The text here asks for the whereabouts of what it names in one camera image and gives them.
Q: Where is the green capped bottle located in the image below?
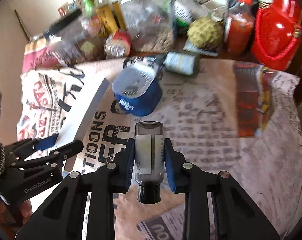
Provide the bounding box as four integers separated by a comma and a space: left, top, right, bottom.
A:
83, 0, 95, 13

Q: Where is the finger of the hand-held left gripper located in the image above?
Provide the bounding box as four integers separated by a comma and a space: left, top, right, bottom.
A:
2, 133, 59, 161
13, 140, 84, 172

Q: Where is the red sauce squeeze bottle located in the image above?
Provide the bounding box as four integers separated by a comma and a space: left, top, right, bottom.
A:
224, 0, 256, 55

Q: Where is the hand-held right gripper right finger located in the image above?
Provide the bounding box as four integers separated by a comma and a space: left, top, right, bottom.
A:
163, 138, 283, 240

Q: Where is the white and green box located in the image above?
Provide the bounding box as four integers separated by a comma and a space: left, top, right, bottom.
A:
170, 0, 212, 28

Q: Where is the red thermos flask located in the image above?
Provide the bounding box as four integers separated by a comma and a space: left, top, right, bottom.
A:
250, 0, 302, 71

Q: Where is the person's left hand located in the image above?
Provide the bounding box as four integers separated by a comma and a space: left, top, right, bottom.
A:
20, 200, 33, 218

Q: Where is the clear jar black lid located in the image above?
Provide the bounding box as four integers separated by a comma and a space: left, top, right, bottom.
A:
42, 8, 104, 63

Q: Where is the yellow-green knobbly ball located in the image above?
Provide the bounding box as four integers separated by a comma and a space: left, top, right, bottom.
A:
187, 17, 224, 50

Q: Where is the blue plastic cup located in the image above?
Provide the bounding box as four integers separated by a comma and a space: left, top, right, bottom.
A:
111, 63, 163, 117

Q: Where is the printed tablecloth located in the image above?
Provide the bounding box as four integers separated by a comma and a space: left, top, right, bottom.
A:
16, 55, 302, 240

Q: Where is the printed snack bag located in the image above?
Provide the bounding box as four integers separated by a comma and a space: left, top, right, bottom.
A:
58, 0, 92, 18

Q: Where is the maroon and beige bag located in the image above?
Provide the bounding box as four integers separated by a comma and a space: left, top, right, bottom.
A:
23, 39, 74, 73

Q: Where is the white paper sheet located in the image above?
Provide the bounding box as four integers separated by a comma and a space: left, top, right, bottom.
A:
58, 77, 109, 143

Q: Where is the small clear bottle black cap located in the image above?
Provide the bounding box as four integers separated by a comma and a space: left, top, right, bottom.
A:
134, 121, 165, 204

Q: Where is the clear bottle yellow label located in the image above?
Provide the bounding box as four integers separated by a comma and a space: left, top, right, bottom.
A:
94, 0, 127, 37

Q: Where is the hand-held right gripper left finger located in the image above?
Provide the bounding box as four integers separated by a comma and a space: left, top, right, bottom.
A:
15, 138, 136, 240

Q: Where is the small red can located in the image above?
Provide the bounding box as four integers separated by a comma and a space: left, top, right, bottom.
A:
104, 30, 132, 58

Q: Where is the clear jar gold lid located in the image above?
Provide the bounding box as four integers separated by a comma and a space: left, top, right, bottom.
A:
118, 0, 178, 53

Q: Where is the thin wooden stick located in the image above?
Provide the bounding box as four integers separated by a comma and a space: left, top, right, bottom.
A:
14, 9, 32, 42

